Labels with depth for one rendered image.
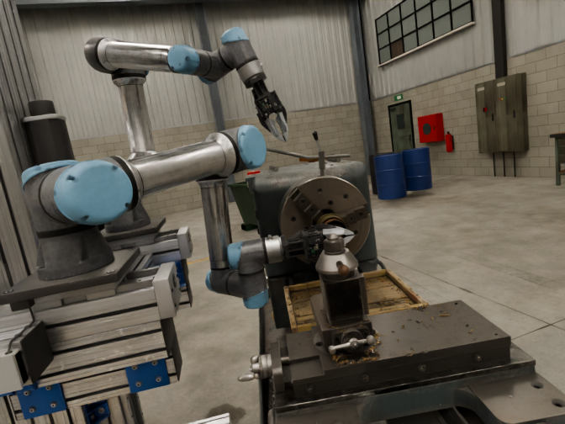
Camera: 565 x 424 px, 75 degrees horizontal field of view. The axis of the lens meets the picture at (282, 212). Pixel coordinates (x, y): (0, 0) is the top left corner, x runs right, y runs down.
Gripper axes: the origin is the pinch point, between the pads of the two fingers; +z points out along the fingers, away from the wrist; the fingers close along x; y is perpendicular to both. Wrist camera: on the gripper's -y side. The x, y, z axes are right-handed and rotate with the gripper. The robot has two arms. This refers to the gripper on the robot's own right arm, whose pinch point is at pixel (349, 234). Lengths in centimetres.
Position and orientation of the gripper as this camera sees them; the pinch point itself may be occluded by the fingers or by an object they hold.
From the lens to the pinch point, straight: 109.8
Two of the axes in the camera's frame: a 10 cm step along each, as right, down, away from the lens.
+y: 0.7, 1.6, -9.8
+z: 9.9, -1.6, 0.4
